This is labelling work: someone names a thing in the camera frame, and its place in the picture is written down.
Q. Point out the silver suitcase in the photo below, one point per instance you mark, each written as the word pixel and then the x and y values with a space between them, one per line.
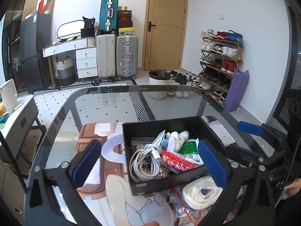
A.
pixel 126 56

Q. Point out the woven laundry basket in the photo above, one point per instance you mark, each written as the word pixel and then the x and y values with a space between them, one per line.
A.
pixel 65 71

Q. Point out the black refrigerator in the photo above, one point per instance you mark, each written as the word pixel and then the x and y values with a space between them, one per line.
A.
pixel 34 36

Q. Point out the grey side cabinet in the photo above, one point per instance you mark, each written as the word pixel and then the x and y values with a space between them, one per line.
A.
pixel 19 124

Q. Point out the red white tissue pack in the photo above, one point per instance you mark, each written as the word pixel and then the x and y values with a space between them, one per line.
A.
pixel 177 162

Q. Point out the white plush toy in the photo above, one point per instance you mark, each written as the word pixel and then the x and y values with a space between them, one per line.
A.
pixel 173 142

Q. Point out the black handbag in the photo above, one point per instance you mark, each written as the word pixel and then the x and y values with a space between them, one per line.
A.
pixel 88 30

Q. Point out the teal suitcase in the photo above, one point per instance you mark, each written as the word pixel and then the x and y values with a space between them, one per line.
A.
pixel 108 16

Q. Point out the adidas shoelace bag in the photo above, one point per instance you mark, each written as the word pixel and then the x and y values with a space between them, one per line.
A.
pixel 146 163

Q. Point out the green tissue pack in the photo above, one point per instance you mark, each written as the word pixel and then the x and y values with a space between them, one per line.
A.
pixel 190 150

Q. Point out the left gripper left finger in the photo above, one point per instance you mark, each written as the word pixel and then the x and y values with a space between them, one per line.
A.
pixel 42 207

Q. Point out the stacked shoe boxes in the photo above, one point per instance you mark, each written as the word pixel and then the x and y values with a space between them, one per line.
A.
pixel 124 21

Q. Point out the black cardboard box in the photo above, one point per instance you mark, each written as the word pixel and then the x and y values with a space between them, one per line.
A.
pixel 197 127

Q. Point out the white dresser desk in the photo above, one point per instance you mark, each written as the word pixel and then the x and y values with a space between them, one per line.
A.
pixel 84 53

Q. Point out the white electric kettle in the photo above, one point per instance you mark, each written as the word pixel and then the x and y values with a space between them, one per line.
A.
pixel 9 95

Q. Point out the anime print desk mat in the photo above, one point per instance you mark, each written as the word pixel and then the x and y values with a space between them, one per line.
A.
pixel 106 191

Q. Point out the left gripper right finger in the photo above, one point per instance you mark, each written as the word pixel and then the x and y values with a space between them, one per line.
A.
pixel 258 206

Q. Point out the right hand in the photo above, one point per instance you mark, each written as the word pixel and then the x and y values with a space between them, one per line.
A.
pixel 292 189

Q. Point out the white trash bin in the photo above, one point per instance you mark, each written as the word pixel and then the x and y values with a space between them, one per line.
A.
pixel 159 77

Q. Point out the purple bag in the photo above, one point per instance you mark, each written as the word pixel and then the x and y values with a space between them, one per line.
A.
pixel 236 91

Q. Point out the wooden door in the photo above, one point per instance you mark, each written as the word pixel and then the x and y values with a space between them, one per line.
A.
pixel 164 34

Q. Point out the wooden shoe rack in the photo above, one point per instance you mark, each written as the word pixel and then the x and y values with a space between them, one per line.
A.
pixel 220 57

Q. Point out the cream shoelace bag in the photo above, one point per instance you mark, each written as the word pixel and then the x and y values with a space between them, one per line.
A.
pixel 194 198

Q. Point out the white suitcase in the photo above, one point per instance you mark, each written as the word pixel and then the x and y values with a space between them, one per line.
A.
pixel 106 65

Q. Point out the dark glass wardrobe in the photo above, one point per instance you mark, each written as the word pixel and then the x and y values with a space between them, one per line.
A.
pixel 17 12

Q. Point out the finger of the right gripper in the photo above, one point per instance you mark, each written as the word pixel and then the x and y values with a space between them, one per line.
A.
pixel 268 133
pixel 249 158

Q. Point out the oval mirror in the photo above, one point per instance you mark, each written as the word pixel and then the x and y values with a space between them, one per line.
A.
pixel 70 29

